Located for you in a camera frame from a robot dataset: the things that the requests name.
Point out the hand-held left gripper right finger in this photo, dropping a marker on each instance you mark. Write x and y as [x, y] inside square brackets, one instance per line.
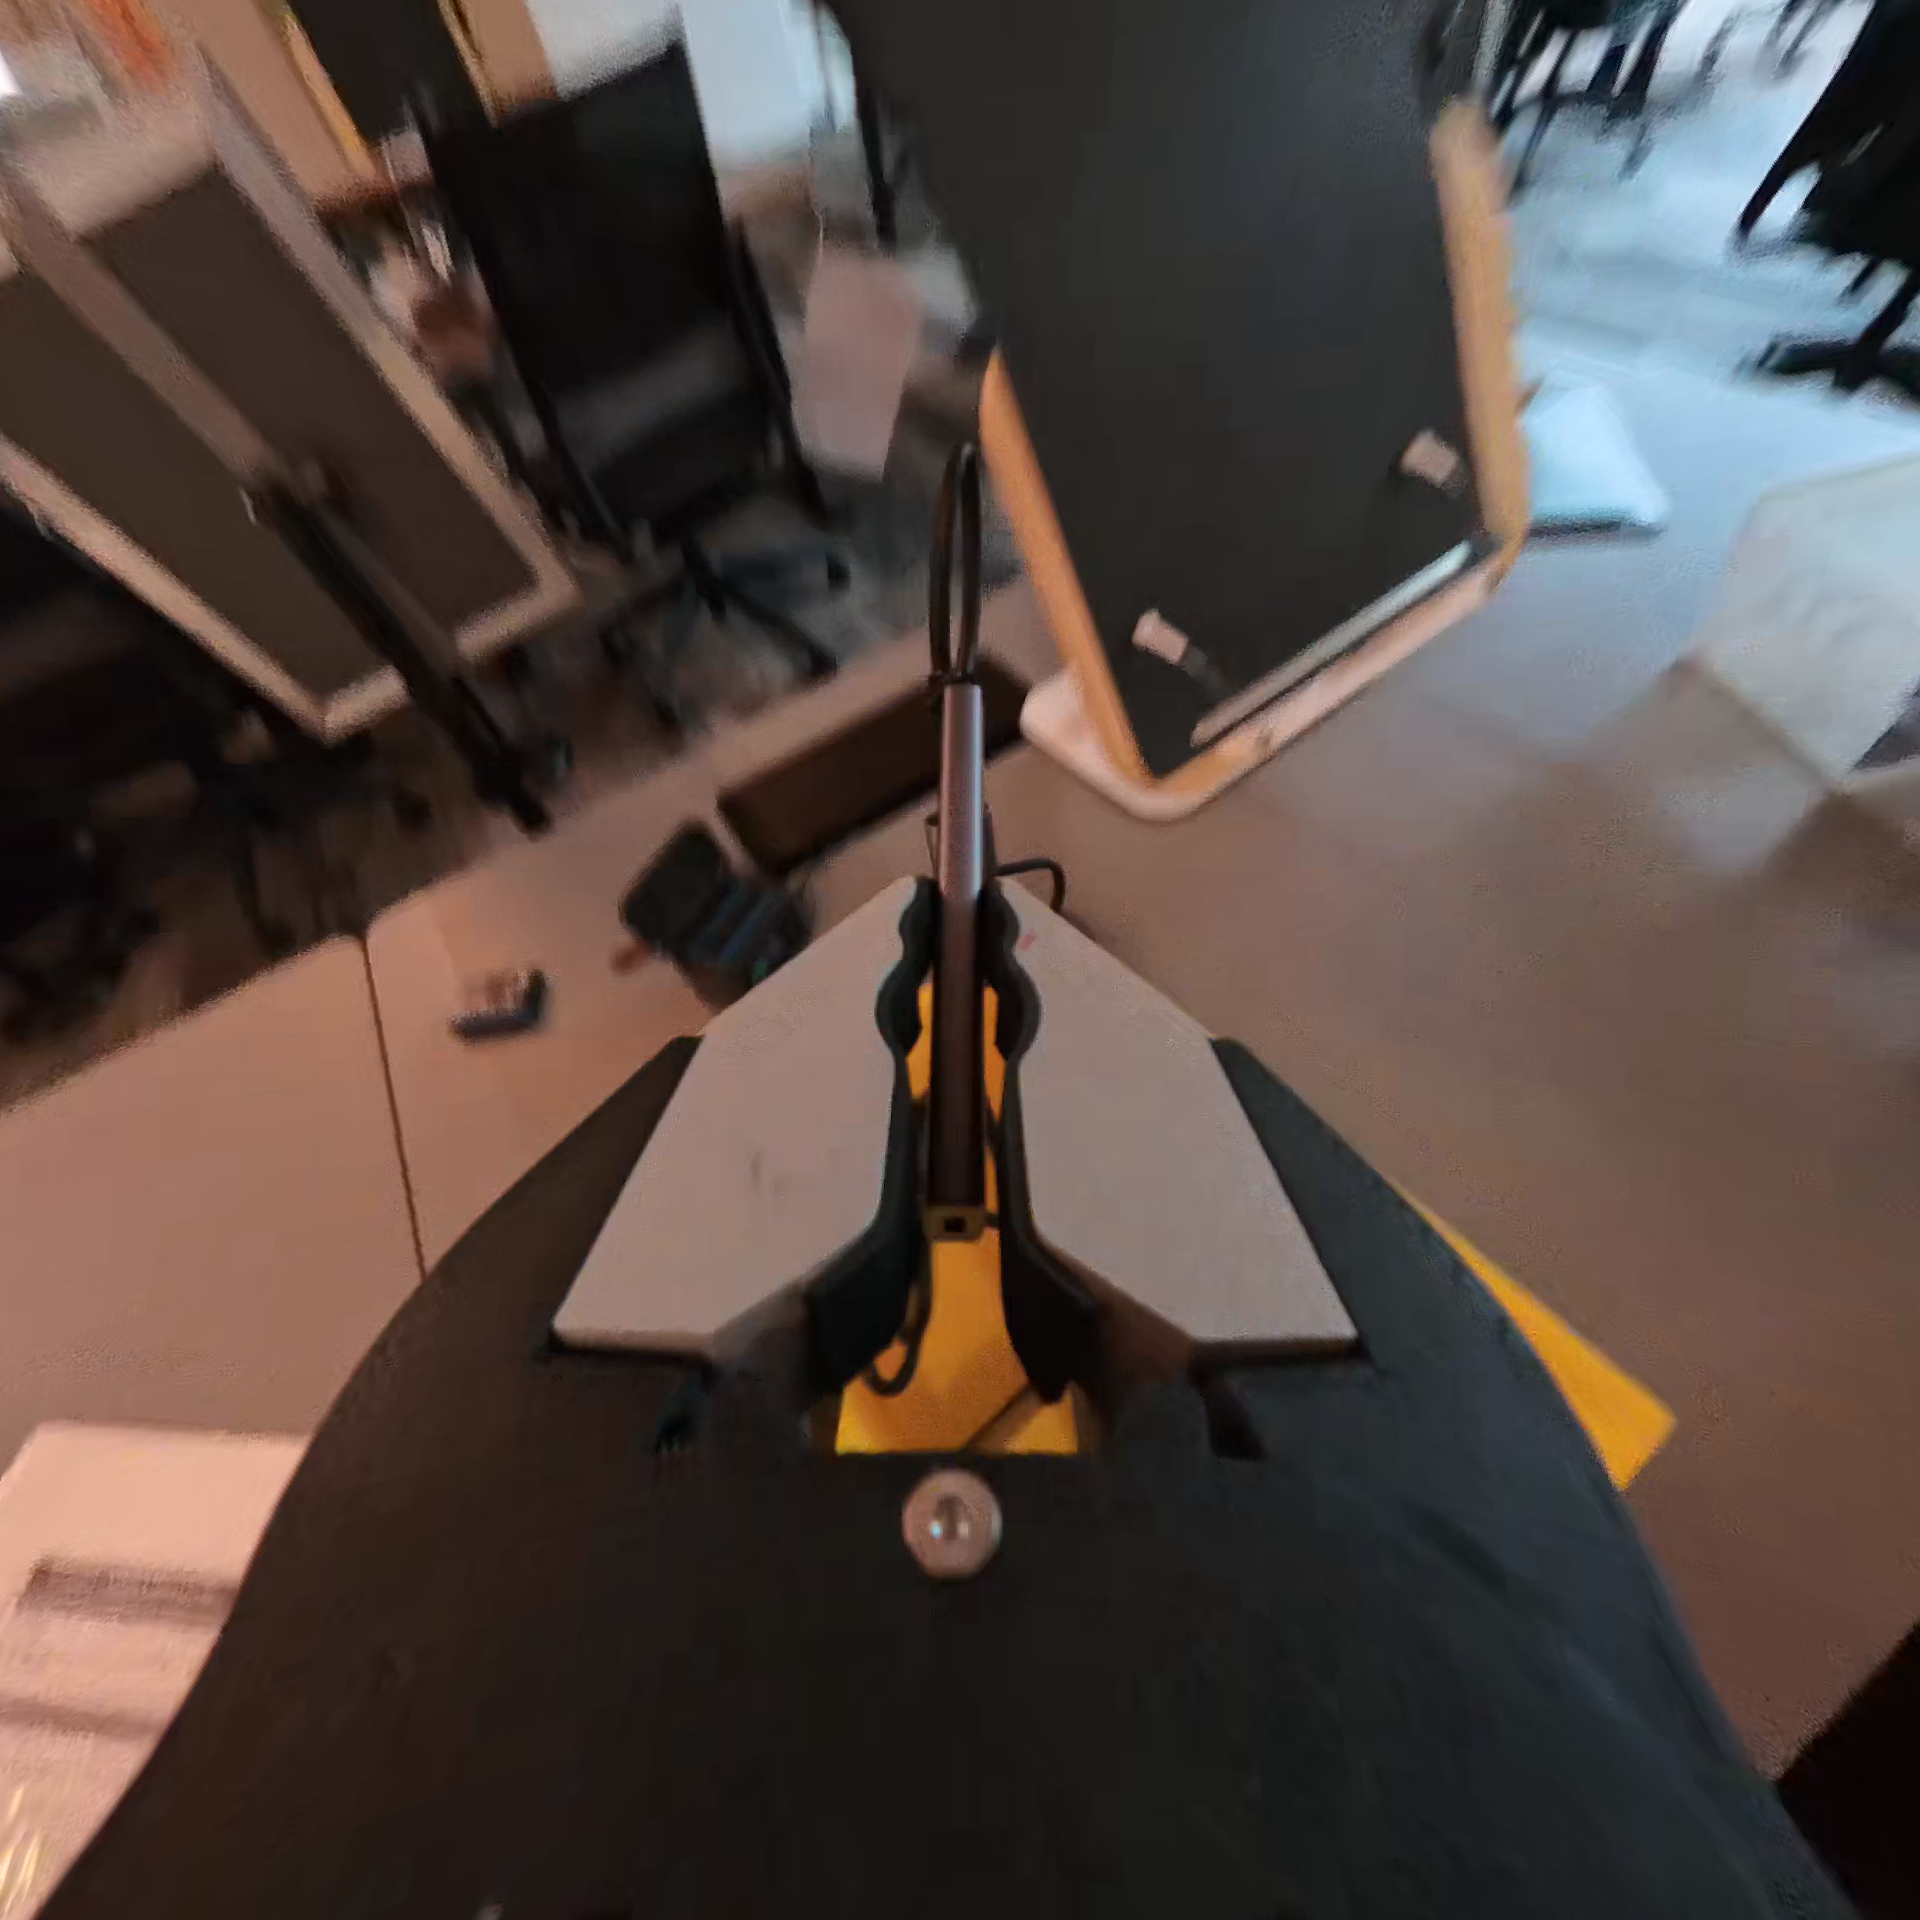
[1171, 1171]

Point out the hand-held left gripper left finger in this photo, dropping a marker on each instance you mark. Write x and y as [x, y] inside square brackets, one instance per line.
[721, 1171]

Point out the black device with small display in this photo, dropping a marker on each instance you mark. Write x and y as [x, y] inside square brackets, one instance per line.
[704, 909]

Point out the small blue black gadget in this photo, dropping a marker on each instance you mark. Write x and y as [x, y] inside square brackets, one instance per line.
[502, 1008]

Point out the yellow plastic bin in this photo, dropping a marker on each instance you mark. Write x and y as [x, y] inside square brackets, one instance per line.
[961, 1350]

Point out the dark box under desk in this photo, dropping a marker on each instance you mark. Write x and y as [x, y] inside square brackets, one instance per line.
[870, 765]

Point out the white barcode paper label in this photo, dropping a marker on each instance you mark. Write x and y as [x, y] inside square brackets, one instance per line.
[105, 1680]

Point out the white floor object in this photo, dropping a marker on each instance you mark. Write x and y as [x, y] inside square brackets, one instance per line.
[1598, 458]

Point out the dark white-edged partition panel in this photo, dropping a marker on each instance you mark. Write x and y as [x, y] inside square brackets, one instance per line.
[301, 451]

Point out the black wood-framed board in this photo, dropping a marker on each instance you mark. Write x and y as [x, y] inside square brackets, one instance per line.
[1200, 301]

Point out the black office chair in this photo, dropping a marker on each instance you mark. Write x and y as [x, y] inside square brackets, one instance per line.
[1853, 181]
[631, 301]

